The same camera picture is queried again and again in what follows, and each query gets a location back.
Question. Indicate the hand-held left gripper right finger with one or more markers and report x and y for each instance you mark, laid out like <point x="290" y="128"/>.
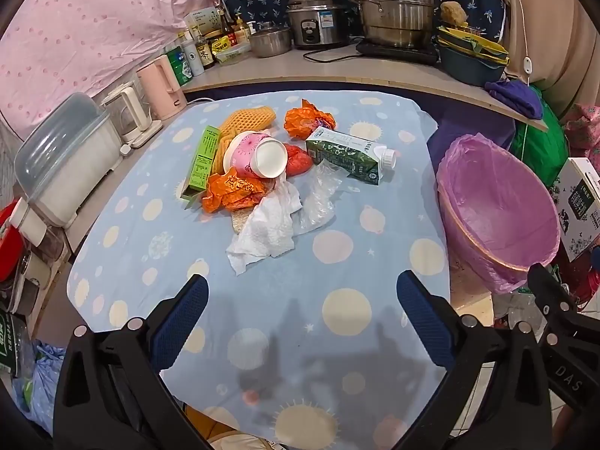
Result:
<point x="422" y="318"/>

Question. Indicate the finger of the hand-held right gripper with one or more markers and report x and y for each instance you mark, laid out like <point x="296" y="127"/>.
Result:
<point x="546" y="290"/>

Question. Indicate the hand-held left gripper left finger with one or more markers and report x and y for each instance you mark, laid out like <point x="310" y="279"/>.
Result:
<point x="180" y="323"/>

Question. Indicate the pink bin with purple liner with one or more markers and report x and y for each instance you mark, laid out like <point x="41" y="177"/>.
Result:
<point x="492" y="211"/>

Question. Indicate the green cardboard box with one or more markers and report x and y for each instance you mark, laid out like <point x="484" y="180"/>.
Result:
<point x="201" y="159"/>

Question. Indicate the red plastic bag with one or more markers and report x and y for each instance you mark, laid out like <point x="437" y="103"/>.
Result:
<point x="297" y="161"/>

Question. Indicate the white printed box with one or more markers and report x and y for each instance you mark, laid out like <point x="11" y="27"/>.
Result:
<point x="579" y="206"/>

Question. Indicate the blue dotted tablecloth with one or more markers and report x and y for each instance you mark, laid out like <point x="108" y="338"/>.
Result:
<point x="281" y="290"/>

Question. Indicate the small yellow foam net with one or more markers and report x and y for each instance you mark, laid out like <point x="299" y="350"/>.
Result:
<point x="240" y="222"/>

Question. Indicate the white paper towel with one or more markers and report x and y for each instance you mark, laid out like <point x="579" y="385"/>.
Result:
<point x="267" y="229"/>

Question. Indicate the green bag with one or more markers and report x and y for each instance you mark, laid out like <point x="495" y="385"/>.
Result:
<point x="539" y="150"/>

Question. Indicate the orange crumpled wrapper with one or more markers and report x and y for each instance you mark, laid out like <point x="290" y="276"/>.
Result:
<point x="232" y="192"/>

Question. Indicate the blue plastic bag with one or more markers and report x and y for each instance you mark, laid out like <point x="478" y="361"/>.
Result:
<point x="40" y="384"/>

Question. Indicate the clear plastic bag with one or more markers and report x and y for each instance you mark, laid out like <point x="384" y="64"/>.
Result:
<point x="318" y="201"/>

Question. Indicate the pink floral cloth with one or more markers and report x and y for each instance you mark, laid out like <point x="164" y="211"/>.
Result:
<point x="583" y="126"/>

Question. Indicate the dark green carton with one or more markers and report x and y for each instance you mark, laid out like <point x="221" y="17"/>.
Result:
<point x="10" y="344"/>

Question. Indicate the pink paper cup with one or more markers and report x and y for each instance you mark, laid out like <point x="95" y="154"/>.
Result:
<point x="243" y="154"/>

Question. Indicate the purple sheet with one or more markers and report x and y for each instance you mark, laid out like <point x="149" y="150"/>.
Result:
<point x="468" y="124"/>

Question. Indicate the green and white milk carton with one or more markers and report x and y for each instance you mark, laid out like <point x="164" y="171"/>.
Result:
<point x="342" y="150"/>

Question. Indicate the red container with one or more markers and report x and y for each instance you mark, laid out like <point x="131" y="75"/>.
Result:
<point x="9" y="248"/>

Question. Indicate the purple folded cloth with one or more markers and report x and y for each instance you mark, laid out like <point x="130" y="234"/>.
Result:
<point x="515" y="98"/>

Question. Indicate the white container with grey lid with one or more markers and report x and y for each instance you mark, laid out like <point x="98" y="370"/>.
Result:
<point x="65" y="159"/>

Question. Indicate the large yellow foam net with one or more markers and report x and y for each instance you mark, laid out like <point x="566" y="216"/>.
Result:
<point x="246" y="119"/>

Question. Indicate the white glass kettle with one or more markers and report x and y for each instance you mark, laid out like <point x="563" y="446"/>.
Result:
<point x="131" y="112"/>

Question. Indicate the orange wrapper with blue print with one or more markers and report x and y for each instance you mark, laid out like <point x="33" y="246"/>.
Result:
<point x="307" y="119"/>

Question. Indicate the dark teal basin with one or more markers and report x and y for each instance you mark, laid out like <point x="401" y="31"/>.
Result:
<point x="464" y="70"/>

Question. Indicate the pink electric kettle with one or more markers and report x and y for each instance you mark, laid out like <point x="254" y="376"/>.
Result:
<point x="159" y="86"/>

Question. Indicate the yellow basin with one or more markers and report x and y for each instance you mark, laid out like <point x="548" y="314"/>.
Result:
<point x="487" y="47"/>

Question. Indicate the green tea canister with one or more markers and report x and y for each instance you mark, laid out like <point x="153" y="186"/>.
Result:
<point x="177" y="65"/>

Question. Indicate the beige curtain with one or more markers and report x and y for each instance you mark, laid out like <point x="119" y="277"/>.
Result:
<point x="562" y="33"/>

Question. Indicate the white canister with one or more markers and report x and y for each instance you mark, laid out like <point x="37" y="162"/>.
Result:
<point x="193" y="58"/>

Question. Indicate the black induction cooker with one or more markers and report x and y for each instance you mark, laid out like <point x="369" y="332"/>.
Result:
<point x="398" y="54"/>

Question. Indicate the dark sauce bottle white label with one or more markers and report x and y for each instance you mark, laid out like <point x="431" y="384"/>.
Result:
<point x="205" y="54"/>

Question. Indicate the clear plastic food container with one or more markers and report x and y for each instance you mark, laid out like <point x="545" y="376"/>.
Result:
<point x="233" y="54"/>

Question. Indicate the yellow packet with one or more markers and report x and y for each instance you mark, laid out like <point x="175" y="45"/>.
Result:
<point x="221" y="46"/>

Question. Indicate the brown sponge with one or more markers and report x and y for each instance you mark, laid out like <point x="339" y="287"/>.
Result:
<point x="453" y="14"/>

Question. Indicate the small steel pot with lid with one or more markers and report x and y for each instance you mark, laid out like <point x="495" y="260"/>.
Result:
<point x="270" y="42"/>

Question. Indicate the bottle with yellow cap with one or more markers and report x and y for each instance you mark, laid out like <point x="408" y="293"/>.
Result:
<point x="241" y="32"/>

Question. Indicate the tall dark bottle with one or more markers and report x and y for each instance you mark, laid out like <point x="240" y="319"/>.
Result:
<point x="227" y="28"/>

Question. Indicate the white and green carton box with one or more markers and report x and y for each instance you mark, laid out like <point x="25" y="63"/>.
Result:
<point x="201" y="19"/>

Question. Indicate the large steel steamer pot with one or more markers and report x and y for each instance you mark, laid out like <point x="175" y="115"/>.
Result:
<point x="393" y="9"/>

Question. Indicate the pink dotted cloth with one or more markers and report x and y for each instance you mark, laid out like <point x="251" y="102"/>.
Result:
<point x="70" y="33"/>

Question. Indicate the steel rice cooker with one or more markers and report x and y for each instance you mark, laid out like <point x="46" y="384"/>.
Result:
<point x="318" y="23"/>

